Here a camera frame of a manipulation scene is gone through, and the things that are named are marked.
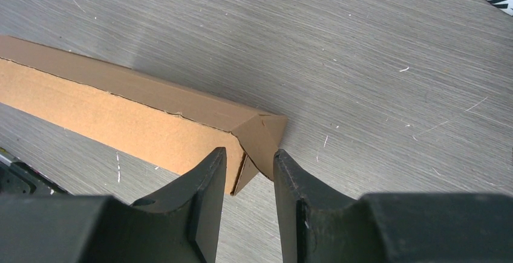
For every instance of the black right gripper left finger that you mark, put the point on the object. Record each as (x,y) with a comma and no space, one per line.
(180,222)

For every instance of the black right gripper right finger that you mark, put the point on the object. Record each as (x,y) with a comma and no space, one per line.
(317,223)

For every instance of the brown cardboard box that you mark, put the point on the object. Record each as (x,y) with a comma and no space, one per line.
(168,125)

